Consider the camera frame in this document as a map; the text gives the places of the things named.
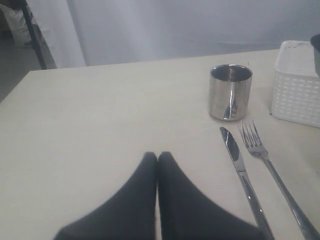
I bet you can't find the silver table knife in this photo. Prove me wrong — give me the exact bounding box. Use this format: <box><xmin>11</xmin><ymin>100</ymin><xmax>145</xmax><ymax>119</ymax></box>
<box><xmin>219</xmin><ymin>126</ymin><xmax>275</xmax><ymax>240</ymax></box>

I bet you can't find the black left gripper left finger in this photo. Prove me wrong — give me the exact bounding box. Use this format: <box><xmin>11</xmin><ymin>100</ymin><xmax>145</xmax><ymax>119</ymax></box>
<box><xmin>55</xmin><ymin>152</ymin><xmax>158</xmax><ymax>240</ymax></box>

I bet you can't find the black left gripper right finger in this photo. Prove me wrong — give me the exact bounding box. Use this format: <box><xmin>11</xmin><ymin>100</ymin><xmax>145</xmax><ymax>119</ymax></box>
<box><xmin>157</xmin><ymin>152</ymin><xmax>253</xmax><ymax>240</ymax></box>

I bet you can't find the black metal stand leg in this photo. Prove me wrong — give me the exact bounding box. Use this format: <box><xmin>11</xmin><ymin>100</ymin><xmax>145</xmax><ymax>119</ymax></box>
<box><xmin>20</xmin><ymin>0</ymin><xmax>47</xmax><ymax>70</ymax></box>

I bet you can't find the white plastic perforated basket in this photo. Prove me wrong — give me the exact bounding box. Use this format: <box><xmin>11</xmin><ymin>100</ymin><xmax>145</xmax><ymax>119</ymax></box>
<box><xmin>270</xmin><ymin>40</ymin><xmax>320</xmax><ymax>128</ymax></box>

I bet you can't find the silver metal fork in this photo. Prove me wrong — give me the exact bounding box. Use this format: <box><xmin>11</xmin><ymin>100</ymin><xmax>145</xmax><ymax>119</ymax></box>
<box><xmin>239</xmin><ymin>120</ymin><xmax>320</xmax><ymax>240</ymax></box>

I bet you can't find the stainless steel cup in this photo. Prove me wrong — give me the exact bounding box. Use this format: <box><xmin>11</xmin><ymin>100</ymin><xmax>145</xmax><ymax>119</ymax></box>
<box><xmin>208</xmin><ymin>64</ymin><xmax>253</xmax><ymax>121</ymax></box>

